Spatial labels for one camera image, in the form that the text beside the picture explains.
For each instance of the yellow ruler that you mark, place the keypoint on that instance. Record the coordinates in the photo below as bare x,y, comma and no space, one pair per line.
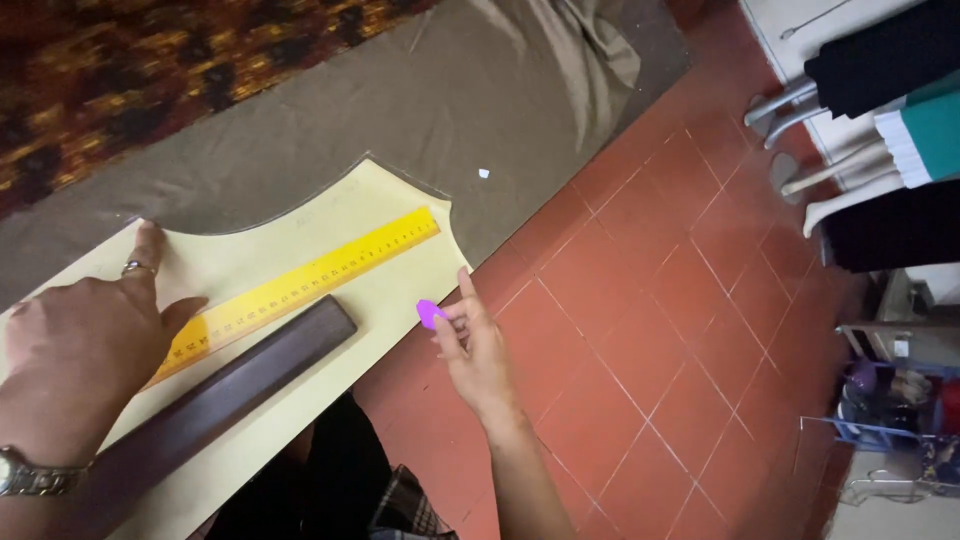
300,289

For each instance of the teal and white garment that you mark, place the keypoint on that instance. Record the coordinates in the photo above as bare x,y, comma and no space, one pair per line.
922,135

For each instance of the person's right hand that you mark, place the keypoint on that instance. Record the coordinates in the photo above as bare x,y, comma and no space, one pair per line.
474,352

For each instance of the black garment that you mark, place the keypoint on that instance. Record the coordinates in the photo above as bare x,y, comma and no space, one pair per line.
885,60

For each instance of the person's dark clothing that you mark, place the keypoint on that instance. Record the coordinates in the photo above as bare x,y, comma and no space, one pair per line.
315,480

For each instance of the cream paper sewing pattern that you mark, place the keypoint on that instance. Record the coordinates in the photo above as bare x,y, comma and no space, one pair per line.
285,315

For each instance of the person's left hand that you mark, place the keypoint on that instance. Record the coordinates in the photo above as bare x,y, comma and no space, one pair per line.
71,334

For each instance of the black skirt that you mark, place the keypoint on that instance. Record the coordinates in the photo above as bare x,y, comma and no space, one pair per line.
892,225

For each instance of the silver wristwatch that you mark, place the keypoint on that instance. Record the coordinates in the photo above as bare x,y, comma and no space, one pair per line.
34,474

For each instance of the plaid cloth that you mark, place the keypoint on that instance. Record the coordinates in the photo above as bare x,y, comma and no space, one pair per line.
409,510

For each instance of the dark brown wooden bar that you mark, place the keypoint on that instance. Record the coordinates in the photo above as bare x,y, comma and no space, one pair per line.
217,405

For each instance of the olive green fabric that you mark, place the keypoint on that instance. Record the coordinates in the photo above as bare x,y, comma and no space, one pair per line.
390,120

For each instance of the blue rack of items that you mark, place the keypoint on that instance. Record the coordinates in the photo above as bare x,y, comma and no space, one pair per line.
892,405

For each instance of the purple tailor's chalk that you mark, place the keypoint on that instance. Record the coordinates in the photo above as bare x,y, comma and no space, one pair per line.
428,313

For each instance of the brown patterned cloth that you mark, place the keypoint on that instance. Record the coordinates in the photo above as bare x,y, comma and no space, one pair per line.
127,71

